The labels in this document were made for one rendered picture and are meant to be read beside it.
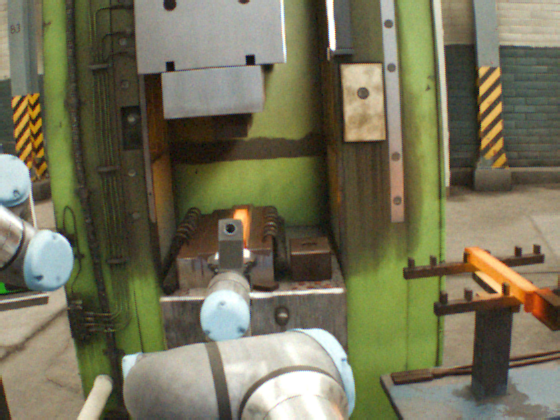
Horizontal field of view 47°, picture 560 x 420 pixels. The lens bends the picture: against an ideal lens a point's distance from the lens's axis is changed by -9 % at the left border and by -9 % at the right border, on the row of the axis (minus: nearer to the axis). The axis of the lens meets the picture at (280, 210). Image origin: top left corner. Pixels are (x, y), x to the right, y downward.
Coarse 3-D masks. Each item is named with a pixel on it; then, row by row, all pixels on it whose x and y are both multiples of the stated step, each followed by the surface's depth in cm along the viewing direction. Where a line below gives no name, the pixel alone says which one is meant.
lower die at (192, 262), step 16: (256, 208) 182; (272, 208) 181; (208, 224) 173; (256, 224) 165; (192, 240) 158; (208, 240) 153; (256, 240) 150; (272, 240) 150; (192, 256) 145; (208, 256) 144; (272, 256) 144; (192, 272) 145; (208, 272) 145; (256, 272) 145; (272, 272) 145
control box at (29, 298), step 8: (32, 200) 135; (32, 208) 134; (32, 216) 134; (32, 224) 133; (0, 296) 126; (8, 296) 126; (16, 296) 127; (24, 296) 128; (32, 296) 128; (40, 296) 129; (48, 296) 130; (0, 304) 126; (8, 304) 128; (16, 304) 129; (24, 304) 131; (32, 304) 133; (40, 304) 135
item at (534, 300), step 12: (480, 252) 135; (480, 264) 131; (492, 264) 126; (492, 276) 125; (504, 276) 119; (516, 276) 118; (516, 288) 114; (528, 288) 112; (528, 300) 108; (540, 300) 106; (552, 300) 102; (528, 312) 108; (540, 312) 106; (552, 312) 102; (552, 324) 102
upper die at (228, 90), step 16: (176, 80) 136; (192, 80) 136; (208, 80) 136; (224, 80) 136; (240, 80) 136; (256, 80) 136; (176, 96) 137; (192, 96) 137; (208, 96) 137; (224, 96) 137; (240, 96) 137; (256, 96) 137; (176, 112) 137; (192, 112) 138; (208, 112) 138; (224, 112) 138; (240, 112) 138; (256, 112) 138
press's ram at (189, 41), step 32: (160, 0) 133; (192, 0) 133; (224, 0) 133; (256, 0) 133; (160, 32) 134; (192, 32) 134; (224, 32) 134; (256, 32) 134; (160, 64) 135; (192, 64) 135; (224, 64) 136; (256, 64) 136
